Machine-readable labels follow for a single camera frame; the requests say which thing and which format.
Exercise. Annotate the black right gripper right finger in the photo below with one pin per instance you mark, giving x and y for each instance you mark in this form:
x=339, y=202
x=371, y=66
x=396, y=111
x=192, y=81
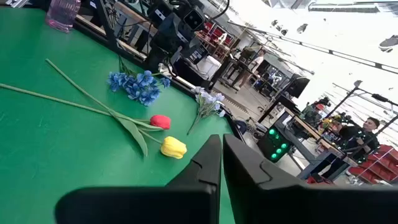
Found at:
x=280, y=205

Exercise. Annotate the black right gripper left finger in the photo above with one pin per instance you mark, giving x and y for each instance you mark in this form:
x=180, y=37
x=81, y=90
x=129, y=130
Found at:
x=192, y=202

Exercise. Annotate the yellow artificial tulip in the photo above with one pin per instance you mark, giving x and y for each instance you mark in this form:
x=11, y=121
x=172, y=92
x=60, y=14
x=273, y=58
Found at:
x=172, y=147

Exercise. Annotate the pale white flower bunch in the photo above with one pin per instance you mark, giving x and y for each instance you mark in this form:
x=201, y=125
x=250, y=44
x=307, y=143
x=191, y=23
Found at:
x=206, y=99

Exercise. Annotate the red artificial rose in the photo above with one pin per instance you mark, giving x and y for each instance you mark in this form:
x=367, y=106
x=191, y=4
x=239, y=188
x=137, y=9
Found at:
x=160, y=122

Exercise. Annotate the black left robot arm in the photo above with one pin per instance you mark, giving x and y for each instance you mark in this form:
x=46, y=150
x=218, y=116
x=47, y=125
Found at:
x=155, y=59

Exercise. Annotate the pink glass vase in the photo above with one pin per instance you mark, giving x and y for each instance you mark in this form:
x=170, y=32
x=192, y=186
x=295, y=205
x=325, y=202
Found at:
x=62, y=15

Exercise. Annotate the red storage bin rack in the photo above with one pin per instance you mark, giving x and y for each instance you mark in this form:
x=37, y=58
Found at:
x=217, y=32
x=382, y=168

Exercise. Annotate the white storage box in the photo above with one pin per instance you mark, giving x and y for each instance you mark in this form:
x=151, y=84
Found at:
x=208, y=67

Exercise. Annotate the blue flower bunch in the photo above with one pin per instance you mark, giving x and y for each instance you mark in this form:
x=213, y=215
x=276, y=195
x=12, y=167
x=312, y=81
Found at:
x=144, y=79

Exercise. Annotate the black computer tower green lights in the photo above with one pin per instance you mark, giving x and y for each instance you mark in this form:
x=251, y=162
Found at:
x=270, y=149

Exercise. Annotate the wooden workbench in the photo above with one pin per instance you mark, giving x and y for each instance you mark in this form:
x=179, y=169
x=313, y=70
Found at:
x=311, y=132

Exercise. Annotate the person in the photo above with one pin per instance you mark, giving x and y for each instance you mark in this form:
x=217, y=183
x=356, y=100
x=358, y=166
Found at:
x=256, y=63
x=357, y=140

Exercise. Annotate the black monitor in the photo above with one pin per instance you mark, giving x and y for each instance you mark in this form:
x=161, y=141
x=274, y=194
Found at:
x=297, y=86

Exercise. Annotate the black light stand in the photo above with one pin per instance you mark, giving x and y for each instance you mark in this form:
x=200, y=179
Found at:
x=342, y=100

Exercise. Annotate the green table mat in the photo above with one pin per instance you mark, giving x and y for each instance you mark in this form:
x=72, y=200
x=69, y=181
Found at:
x=46, y=140

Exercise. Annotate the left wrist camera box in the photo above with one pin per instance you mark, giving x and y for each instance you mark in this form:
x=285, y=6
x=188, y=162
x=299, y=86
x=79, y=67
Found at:
x=194, y=19

